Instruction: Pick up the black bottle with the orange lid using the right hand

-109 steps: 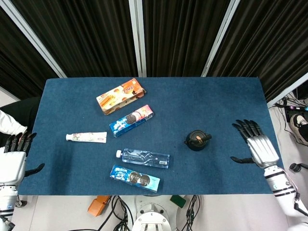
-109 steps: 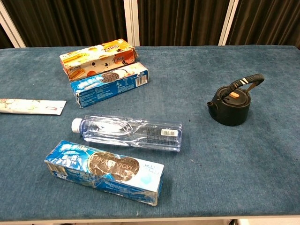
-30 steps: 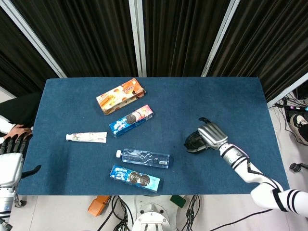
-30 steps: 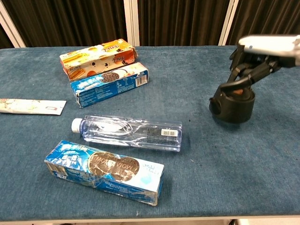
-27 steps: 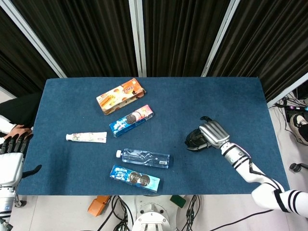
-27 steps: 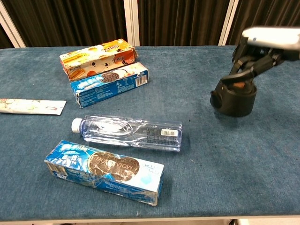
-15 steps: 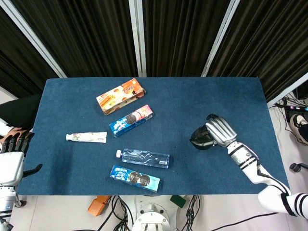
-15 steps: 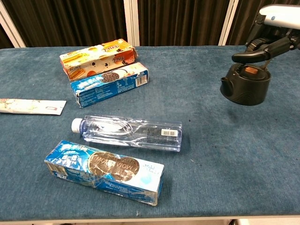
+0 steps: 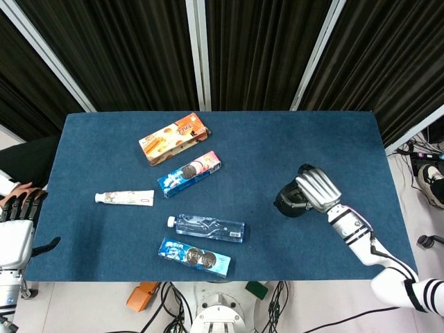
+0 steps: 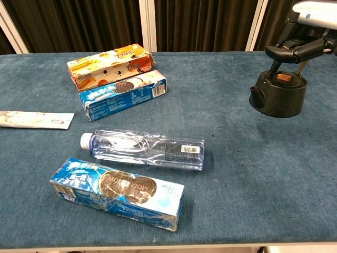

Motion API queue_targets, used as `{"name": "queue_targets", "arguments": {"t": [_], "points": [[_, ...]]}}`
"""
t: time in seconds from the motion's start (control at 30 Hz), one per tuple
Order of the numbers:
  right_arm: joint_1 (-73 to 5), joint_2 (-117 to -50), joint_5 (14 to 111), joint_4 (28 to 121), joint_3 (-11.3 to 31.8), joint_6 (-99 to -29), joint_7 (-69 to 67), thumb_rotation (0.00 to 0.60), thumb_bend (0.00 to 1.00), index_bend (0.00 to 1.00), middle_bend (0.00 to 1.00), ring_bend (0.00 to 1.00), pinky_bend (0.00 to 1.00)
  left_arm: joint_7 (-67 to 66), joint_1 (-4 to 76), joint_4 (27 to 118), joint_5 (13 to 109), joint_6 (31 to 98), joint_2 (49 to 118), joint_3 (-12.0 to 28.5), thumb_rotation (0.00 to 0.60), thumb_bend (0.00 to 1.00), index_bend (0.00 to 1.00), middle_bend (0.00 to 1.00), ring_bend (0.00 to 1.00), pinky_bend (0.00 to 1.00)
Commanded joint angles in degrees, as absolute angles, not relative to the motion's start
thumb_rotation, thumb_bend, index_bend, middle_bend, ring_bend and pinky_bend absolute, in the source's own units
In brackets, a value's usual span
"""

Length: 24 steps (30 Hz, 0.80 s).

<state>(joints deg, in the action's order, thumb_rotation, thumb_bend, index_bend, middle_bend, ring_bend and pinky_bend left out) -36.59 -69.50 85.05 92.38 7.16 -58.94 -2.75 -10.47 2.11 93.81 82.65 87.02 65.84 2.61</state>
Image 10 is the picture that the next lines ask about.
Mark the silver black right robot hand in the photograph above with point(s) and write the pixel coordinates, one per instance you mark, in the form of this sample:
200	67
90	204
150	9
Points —
316	15

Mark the black teapot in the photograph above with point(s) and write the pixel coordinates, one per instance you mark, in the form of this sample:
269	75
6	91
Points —
284	102

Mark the black pleated curtain panel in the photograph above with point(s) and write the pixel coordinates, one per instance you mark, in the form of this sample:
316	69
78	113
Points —
5	44
79	23
276	23
205	23

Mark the blue tablecloth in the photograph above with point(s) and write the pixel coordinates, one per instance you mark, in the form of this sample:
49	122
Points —
237	158

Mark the blue pink Oreo box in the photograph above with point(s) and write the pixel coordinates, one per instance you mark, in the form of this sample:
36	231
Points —
118	100

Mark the clear plastic water bottle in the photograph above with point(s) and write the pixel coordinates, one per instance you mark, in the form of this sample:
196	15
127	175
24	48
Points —
147	150

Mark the orange biscuit box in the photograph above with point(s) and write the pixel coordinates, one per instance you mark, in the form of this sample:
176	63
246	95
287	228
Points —
105	68

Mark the blue Oreo pack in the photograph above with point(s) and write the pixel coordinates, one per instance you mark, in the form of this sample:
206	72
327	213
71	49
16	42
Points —
118	195

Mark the white toothpaste tube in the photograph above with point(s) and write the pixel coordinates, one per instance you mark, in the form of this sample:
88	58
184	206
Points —
34	120

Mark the white metal frame post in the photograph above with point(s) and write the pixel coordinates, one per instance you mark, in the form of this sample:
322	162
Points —
148	23
256	26
13	29

